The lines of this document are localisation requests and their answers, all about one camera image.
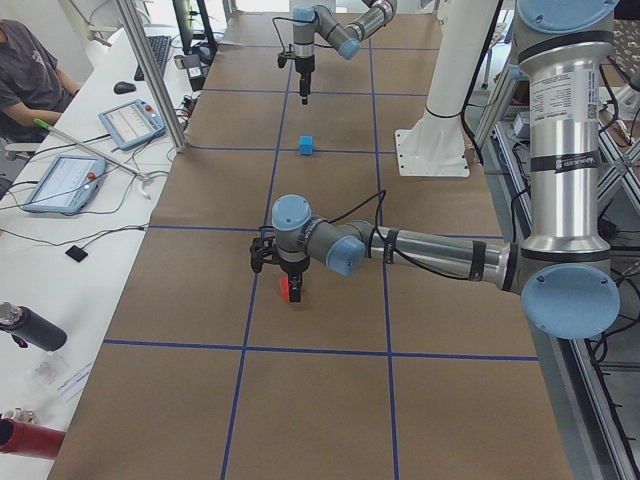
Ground black water bottle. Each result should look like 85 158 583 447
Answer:
1 302 67 352

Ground black keyboard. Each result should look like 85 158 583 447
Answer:
147 35 172 78

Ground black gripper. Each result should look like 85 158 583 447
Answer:
280 257 311 303
296 57 315 105

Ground far teach pendant tablet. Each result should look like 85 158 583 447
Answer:
98 99 166 151

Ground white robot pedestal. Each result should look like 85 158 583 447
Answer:
395 0 501 178

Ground red cube block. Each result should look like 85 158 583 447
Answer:
279 276 290 302

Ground metal rod with green tip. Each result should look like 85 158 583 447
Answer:
33 118 148 180

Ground small black square pad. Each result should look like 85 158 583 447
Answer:
65 245 88 263

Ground blue cube block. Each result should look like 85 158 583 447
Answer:
298 135 314 156

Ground aluminium frame post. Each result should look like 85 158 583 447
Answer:
115 0 186 153

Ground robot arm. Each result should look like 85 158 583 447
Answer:
250 1 620 340
278 0 397 105

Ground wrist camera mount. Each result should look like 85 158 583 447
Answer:
276 45 297 69
249 236 280 274

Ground seated person grey shirt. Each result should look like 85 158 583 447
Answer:
1 19 81 143

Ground teach pendant tablet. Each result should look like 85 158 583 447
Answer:
22 154 106 215
98 99 166 151

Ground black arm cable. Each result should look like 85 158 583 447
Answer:
327 188 481 281

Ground red bottle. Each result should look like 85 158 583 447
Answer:
1 418 66 460

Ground near teach pendant tablet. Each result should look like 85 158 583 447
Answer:
22 154 106 215

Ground black computer mouse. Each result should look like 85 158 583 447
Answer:
113 81 137 95

